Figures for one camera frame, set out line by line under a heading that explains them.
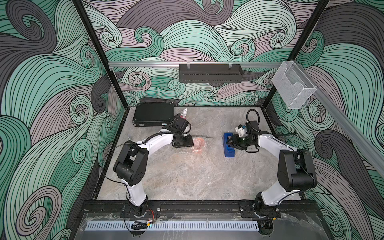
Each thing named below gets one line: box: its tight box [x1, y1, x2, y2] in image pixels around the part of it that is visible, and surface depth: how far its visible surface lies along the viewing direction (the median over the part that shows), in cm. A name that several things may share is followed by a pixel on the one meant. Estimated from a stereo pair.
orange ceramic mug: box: [192, 137, 206, 152], surface depth 91 cm
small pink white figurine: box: [179, 107, 188, 120], surface depth 112 cm
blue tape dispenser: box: [222, 132, 235, 158], surface depth 94 cm
